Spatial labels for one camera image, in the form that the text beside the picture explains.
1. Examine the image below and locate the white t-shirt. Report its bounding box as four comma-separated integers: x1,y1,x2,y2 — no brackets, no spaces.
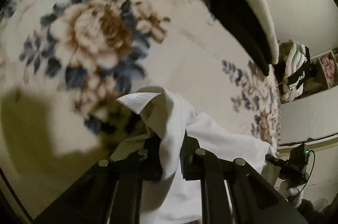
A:
111,87,276,223

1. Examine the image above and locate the white gloved right hand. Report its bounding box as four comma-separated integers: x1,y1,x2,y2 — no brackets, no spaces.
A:
278,180,304,209

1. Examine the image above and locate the white wardrobe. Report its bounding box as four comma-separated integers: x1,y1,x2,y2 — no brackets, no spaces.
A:
278,49,337,202

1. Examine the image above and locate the black striped jacket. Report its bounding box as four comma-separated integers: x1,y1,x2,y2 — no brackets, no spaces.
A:
285,43,311,91

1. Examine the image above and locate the pink floral bedding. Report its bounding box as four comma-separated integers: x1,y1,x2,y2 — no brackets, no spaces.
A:
320,51,337,88

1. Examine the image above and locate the white puffer jacket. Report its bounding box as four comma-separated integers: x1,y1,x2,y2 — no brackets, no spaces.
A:
279,40,311,104

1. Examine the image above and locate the floral bed blanket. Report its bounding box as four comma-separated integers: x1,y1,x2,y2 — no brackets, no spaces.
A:
1,0,280,218

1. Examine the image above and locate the folded black garment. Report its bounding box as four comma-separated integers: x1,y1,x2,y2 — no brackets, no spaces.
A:
210,0,272,76

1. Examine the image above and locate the folded white garment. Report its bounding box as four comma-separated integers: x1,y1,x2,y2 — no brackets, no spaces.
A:
245,0,279,65

